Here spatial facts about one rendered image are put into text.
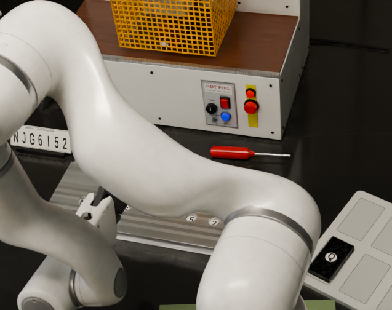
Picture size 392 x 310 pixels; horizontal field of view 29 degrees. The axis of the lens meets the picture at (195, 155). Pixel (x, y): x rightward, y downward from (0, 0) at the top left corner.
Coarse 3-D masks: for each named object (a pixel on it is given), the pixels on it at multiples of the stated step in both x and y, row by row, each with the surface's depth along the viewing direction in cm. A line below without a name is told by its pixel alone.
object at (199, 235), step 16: (64, 176) 172; (80, 176) 172; (64, 192) 169; (80, 192) 168; (96, 192) 168; (64, 208) 165; (128, 224) 160; (144, 224) 160; (160, 224) 159; (176, 224) 159; (192, 224) 158; (208, 224) 158; (144, 240) 159; (160, 240) 157; (176, 240) 156; (192, 240) 155; (208, 240) 155
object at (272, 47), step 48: (96, 0) 194; (144, 0) 168; (240, 0) 182; (288, 0) 178; (240, 48) 174; (288, 48) 173; (384, 48) 199; (144, 96) 181; (192, 96) 176; (240, 96) 172; (288, 96) 179
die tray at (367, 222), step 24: (360, 192) 164; (360, 216) 160; (384, 216) 159; (360, 240) 155; (384, 240) 154; (360, 264) 151; (384, 264) 150; (312, 288) 149; (336, 288) 147; (360, 288) 147; (384, 288) 146
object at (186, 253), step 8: (120, 240) 160; (128, 240) 159; (136, 240) 159; (136, 248) 161; (144, 248) 160; (152, 248) 159; (160, 248) 158; (168, 248) 157; (176, 248) 157; (184, 248) 156; (184, 256) 158; (192, 256) 157; (200, 256) 156; (208, 256) 155
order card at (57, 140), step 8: (24, 128) 183; (32, 128) 182; (40, 128) 182; (48, 128) 181; (16, 136) 184; (24, 136) 184; (32, 136) 183; (40, 136) 182; (48, 136) 182; (56, 136) 181; (64, 136) 180; (16, 144) 185; (24, 144) 184; (32, 144) 184; (40, 144) 183; (48, 144) 182; (56, 144) 182; (64, 144) 181; (64, 152) 182
